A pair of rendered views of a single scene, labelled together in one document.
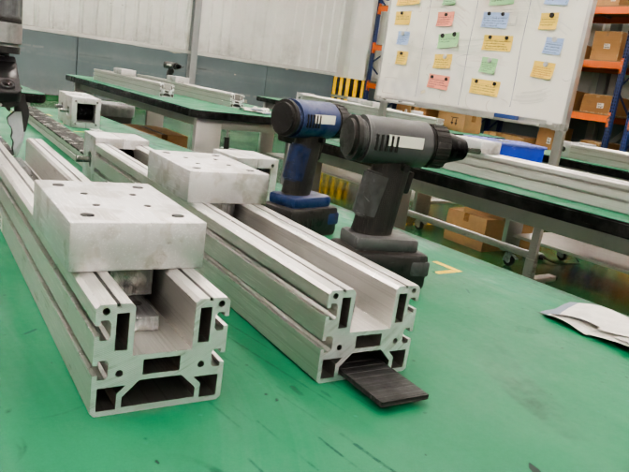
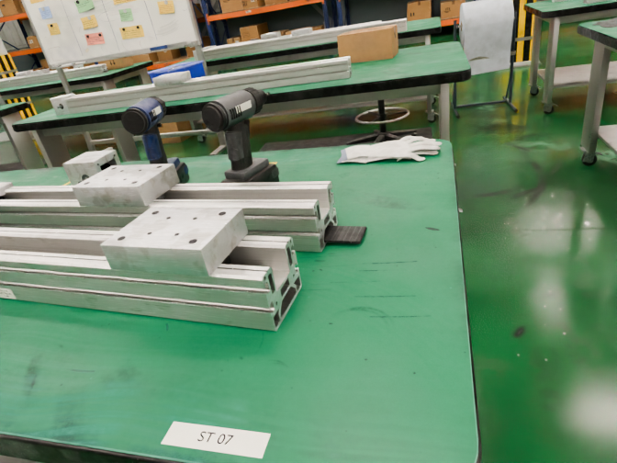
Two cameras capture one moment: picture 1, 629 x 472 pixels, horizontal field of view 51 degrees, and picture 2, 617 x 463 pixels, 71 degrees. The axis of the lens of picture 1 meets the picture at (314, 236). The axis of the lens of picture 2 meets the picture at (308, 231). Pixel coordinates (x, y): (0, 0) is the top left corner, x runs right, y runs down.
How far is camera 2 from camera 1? 34 cm
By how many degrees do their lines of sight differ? 33
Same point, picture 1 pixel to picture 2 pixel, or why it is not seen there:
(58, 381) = (231, 332)
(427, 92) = (90, 49)
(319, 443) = (363, 272)
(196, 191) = (146, 197)
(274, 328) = not seen: hidden behind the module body
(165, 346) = (279, 278)
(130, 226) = (219, 232)
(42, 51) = not seen: outside the picture
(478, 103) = (134, 45)
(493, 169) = (195, 89)
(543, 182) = (229, 85)
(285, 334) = not seen: hidden behind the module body
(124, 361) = (275, 296)
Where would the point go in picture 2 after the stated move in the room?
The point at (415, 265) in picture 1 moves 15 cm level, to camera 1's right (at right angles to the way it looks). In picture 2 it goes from (273, 172) to (324, 151)
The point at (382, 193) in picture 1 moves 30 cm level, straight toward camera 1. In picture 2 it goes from (241, 141) to (319, 175)
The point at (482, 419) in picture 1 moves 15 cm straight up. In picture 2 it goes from (390, 222) to (383, 140)
